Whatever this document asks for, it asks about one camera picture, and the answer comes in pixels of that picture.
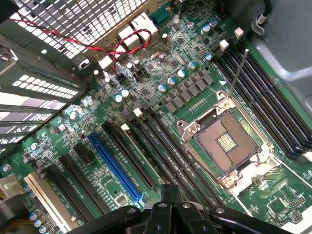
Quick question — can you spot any open grey PC case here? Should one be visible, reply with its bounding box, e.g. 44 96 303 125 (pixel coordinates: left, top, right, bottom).
0 0 312 161

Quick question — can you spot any black RAM slot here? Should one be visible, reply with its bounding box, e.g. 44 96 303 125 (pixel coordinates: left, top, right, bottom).
234 27 312 130
219 40 312 161
211 41 309 164
133 107 215 210
141 103 224 207
126 114 203 204
121 123 186 203
223 33 312 142

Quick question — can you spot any yellow black wire bundle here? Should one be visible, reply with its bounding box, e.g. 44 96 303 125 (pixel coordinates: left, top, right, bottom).
0 216 34 234

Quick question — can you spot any white expansion slot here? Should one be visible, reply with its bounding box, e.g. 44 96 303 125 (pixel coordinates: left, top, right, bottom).
23 172 74 234

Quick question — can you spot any silver CPU socket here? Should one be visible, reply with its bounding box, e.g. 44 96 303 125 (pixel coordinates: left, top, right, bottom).
175 89 281 195

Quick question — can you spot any green motherboard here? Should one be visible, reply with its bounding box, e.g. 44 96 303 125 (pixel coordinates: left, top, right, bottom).
0 0 312 234

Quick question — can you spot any white power plug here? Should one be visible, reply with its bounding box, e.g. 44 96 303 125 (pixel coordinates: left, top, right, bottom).
0 175 25 197

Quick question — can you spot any thin metal locking lever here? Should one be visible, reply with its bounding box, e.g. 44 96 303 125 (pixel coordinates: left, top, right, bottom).
228 48 250 98

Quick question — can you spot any thick black wire with plug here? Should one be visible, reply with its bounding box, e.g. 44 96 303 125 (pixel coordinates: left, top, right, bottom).
253 0 273 34

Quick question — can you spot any blue expansion slot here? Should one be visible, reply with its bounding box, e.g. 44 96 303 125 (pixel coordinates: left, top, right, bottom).
86 131 147 205

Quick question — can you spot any short black expansion slot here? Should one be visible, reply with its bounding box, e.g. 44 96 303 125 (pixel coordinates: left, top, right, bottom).
72 143 95 166

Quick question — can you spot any long black expansion slot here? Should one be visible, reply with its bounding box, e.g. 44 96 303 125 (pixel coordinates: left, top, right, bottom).
45 164 95 224
59 154 112 216
101 121 157 190

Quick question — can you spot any metal socket cover frame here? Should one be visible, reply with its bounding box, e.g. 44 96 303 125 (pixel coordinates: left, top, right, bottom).
229 153 282 197

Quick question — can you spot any red black twisted wire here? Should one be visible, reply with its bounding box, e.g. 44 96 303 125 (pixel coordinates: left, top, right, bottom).
7 17 153 82

